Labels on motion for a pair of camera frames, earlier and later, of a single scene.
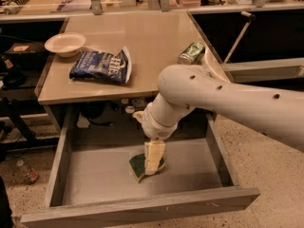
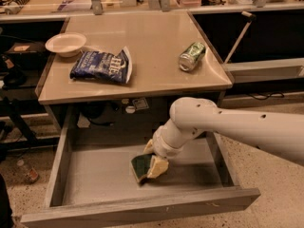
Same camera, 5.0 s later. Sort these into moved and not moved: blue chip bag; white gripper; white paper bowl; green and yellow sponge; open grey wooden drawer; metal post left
Moved: white gripper; green and yellow sponge
Not moved: white paper bowl; metal post left; blue chip bag; open grey wooden drawer
